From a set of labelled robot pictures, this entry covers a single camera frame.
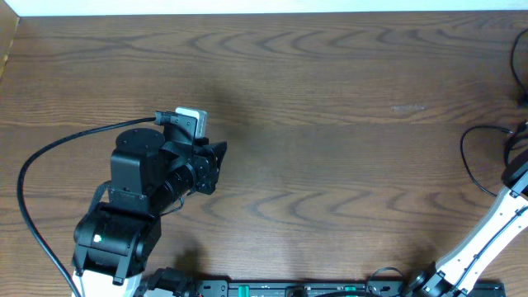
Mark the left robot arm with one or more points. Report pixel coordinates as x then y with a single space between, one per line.
150 172

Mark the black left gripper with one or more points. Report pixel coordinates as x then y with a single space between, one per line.
208 163

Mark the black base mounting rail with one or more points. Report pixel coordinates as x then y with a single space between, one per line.
223 288

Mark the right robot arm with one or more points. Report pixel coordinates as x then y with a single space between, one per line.
456 273

